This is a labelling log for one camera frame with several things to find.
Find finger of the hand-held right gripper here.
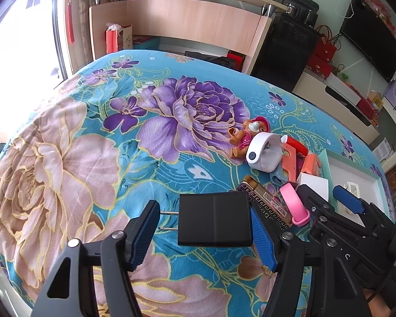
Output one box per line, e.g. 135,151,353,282
333,185,396,238
297,183,344,242

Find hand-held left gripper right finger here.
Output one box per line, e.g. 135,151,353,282
250,204,375,317

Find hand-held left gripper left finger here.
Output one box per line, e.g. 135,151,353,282
30,200,161,317

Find white shallow box teal rim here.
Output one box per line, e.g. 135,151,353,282
317,148,388,228

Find white adapter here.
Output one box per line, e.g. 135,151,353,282
296,173,331,202

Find black power adapter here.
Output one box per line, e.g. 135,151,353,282
159,192,253,248

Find orange and blue toy knife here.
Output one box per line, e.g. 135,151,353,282
271,142,302,192

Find white ring-shaped device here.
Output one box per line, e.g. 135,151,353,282
246,131,282,173

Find cream white small item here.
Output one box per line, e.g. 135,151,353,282
341,181,362,215

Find pink wristband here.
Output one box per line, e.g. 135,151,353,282
280,183,312,227

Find gold patterned small box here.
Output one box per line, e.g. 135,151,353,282
236,175,294,230

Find white printed carton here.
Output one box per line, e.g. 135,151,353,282
372,137,392,162

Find red and white small item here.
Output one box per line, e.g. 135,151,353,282
280,135,309,157

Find white television cabinet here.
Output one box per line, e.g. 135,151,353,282
292,69,380,144

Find red flat box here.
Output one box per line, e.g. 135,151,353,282
356,97,380,123

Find brown toy pup figure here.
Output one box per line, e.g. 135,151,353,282
229,117,271,159

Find white flat box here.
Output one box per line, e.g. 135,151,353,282
327,73,362,104

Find floral teal blanket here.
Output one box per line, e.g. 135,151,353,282
0,49,396,317

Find red gift box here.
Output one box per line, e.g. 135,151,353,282
306,54,334,79

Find red handbag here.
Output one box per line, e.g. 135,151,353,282
313,25,337,60

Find black cabinet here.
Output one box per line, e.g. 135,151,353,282
251,13,320,90

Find black television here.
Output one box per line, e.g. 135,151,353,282
341,0,396,83

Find blue crate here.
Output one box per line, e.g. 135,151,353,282
133,36,161,51

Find red gift bag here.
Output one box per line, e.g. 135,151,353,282
106,23,133,53

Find black coffee machine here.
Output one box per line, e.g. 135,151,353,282
280,0,319,24

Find wooden counter with shelf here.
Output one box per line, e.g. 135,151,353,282
84,0,289,75

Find red hanging knot ornament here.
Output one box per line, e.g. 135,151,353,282
64,0,76,43

